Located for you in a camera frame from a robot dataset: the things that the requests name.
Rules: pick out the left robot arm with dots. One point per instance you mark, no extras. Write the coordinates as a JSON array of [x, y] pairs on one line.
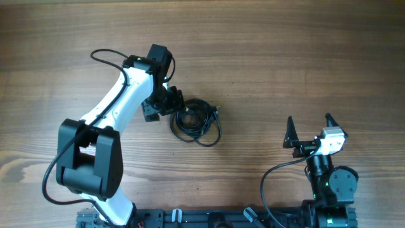
[[89, 158]]

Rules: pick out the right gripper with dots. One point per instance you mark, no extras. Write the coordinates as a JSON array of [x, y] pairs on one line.
[[292, 140]]

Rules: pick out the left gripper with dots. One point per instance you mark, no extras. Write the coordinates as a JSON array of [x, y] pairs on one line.
[[176, 104]]

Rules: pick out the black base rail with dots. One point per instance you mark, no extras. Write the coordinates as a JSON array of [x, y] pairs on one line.
[[218, 218]]

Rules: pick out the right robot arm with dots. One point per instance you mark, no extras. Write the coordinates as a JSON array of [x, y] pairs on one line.
[[333, 187]]

